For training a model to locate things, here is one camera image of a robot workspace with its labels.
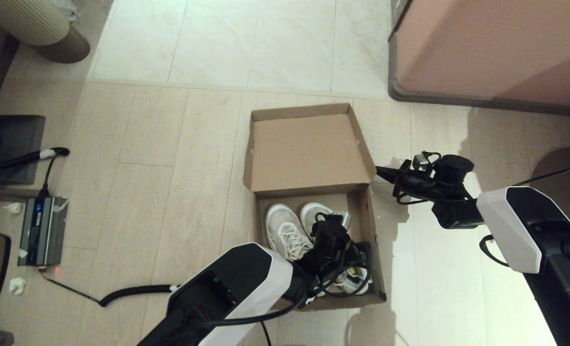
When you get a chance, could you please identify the ribbed beige round bin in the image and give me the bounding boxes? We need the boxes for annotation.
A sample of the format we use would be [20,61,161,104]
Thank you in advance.
[0,0,91,64]

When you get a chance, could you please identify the grey power supply unit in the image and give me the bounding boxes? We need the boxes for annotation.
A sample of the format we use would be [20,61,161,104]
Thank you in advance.
[17,195,69,268]

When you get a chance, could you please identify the black hose with white tape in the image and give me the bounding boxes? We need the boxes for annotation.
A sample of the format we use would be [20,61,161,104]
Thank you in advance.
[0,147,70,197]

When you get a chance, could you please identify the brown cardboard shoe box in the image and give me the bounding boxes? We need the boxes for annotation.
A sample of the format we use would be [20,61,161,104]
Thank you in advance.
[243,103,387,311]

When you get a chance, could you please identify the black corrugated floor cable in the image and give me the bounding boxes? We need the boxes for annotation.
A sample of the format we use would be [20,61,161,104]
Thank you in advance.
[40,272,272,346]

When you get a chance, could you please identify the white sneaker with laces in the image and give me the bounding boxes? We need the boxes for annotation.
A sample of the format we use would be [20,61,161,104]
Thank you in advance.
[266,203,314,262]
[300,202,373,296]

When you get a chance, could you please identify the pink brown cabinet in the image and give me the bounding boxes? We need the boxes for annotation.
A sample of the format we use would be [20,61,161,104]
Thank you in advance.
[388,0,570,119]

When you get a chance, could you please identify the round brown furniture base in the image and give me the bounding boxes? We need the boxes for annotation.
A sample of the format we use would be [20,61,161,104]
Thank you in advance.
[530,147,570,236]

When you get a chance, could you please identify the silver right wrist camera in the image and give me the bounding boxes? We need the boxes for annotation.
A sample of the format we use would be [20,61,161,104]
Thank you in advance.
[413,151,433,172]

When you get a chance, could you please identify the thick black cable loop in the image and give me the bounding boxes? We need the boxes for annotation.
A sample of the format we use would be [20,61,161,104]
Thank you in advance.
[479,228,570,286]

